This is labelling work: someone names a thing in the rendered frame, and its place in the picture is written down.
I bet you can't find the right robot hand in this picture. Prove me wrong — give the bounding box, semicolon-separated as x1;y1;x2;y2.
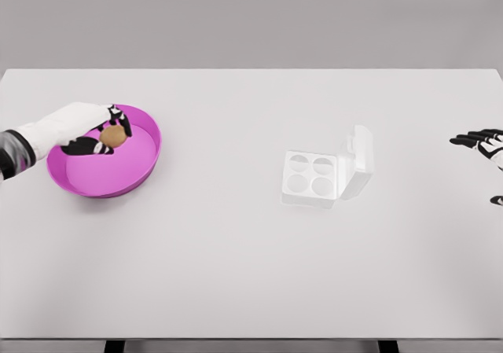
449;127;503;207

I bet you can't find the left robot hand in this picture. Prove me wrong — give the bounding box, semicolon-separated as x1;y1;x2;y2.
50;101;133;157

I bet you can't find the brown egg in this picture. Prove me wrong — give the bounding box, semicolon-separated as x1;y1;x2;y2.
99;124;128;149

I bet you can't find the white egg box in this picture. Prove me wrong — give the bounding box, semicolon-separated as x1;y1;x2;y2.
279;124;375;211

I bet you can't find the pink round bowl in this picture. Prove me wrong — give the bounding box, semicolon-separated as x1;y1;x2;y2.
46;103;163;200

